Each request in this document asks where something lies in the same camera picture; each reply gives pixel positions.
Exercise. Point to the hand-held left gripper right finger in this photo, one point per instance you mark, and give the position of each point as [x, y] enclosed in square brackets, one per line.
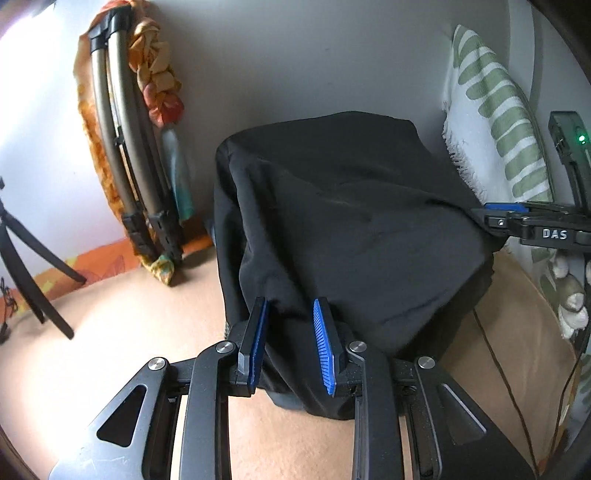
[323, 346]

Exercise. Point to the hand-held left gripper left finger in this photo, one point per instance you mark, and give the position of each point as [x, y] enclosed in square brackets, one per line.
[257, 341]

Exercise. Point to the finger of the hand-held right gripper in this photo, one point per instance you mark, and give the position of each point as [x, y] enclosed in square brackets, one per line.
[535, 230]
[505, 207]

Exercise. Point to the black yellow-striped pants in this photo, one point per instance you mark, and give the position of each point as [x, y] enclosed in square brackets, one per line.
[346, 207]

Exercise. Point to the person's right hand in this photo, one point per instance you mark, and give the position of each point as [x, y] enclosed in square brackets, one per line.
[572, 300]

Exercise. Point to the beige blanket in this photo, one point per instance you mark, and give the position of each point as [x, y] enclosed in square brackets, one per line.
[138, 314]

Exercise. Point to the orange patterned bedsheet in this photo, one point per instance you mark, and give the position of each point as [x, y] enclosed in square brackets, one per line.
[92, 263]

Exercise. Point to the folded silver tripod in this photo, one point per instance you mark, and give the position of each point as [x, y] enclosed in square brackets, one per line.
[134, 152]

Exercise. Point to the black tripod legs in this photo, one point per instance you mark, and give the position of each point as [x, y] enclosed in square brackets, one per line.
[27, 258]

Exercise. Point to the orange patterned cloth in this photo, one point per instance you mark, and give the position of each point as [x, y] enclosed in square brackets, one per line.
[157, 83]

